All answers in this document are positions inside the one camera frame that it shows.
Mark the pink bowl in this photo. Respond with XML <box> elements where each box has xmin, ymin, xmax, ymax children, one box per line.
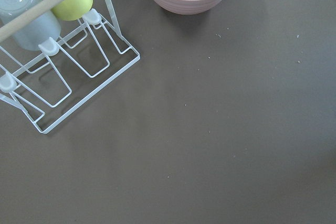
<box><xmin>154</xmin><ymin>0</ymin><xmax>222</xmax><ymax>15</ymax></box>

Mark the grey plastic cup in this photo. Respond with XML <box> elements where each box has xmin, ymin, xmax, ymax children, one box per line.
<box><xmin>0</xmin><ymin>0</ymin><xmax>61</xmax><ymax>51</ymax></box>

